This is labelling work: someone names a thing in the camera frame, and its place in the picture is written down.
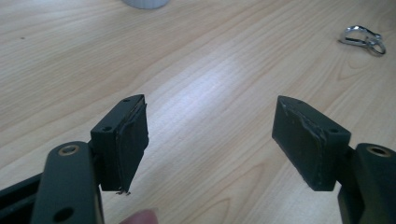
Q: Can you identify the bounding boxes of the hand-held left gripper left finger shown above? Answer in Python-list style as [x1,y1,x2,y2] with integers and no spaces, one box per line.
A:
[31,93,149,224]

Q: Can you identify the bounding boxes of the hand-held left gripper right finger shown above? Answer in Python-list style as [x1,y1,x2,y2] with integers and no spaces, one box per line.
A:
[271,95,396,224]

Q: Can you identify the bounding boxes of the silver metal carabiner clip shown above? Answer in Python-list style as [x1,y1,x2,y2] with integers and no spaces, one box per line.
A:
[338,24,388,57]

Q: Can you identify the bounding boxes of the white round container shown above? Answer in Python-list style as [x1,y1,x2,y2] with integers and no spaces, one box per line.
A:
[121,0,171,10]

